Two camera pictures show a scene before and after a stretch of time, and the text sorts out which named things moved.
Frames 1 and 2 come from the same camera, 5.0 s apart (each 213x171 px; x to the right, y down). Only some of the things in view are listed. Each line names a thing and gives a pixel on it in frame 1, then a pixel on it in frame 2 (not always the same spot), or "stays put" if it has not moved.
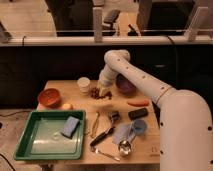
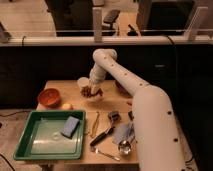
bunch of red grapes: [95, 93] -> [86, 92]
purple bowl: [124, 86] stays put
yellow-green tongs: [94, 124] stays put
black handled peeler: [114, 116] stays put
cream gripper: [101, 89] -> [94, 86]
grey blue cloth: [123, 132] stays put
